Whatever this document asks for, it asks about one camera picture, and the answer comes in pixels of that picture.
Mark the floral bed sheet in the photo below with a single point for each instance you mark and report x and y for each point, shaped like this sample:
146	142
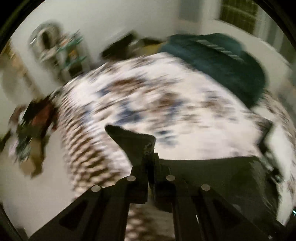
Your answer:
190	114

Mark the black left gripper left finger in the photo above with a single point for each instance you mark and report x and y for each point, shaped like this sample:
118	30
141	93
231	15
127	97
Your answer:
99	213

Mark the black striped long-sleeve shirt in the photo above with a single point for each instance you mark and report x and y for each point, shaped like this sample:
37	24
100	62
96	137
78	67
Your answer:
243	181

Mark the dark clothes pile on box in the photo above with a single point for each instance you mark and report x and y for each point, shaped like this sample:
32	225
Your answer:
127	47

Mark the dark green folded quilt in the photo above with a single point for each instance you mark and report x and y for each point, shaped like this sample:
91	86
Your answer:
224	59

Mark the green shelf rack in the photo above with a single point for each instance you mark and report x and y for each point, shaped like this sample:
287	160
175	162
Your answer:
61	53

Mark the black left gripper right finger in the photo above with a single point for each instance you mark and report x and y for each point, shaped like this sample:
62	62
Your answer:
201	213

